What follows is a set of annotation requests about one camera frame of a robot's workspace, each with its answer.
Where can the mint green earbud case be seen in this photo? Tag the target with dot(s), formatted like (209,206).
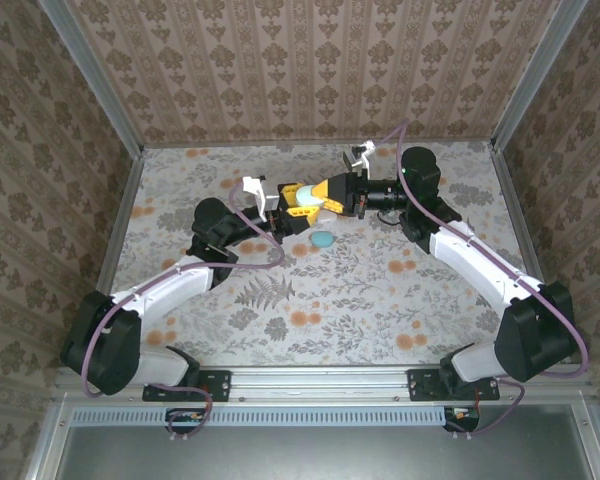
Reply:
(310,196)

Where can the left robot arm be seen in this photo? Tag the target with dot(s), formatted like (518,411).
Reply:
(165,295)

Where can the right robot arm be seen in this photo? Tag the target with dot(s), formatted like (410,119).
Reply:
(480,265)

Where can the floral patterned table cloth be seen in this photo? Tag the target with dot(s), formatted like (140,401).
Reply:
(330,310)

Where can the grey metal panel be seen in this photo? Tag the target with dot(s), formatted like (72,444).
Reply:
(320,455)

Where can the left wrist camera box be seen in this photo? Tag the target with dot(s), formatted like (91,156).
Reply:
(267,202)

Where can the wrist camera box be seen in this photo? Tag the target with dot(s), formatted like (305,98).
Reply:
(362,152)
(267,202)

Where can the thin aluminium wall rail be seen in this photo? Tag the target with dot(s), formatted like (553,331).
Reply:
(320,143)

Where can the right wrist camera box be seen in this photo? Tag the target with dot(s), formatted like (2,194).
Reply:
(362,152)

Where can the aluminium side rail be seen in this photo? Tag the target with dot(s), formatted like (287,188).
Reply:
(517,210)
(122,215)

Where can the aluminium frame post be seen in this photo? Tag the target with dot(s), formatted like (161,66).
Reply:
(96,80)
(535,75)

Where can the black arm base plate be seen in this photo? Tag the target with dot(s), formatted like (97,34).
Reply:
(215,385)
(422,385)

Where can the wide aluminium mounting rail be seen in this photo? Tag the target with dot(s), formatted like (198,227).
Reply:
(320,382)

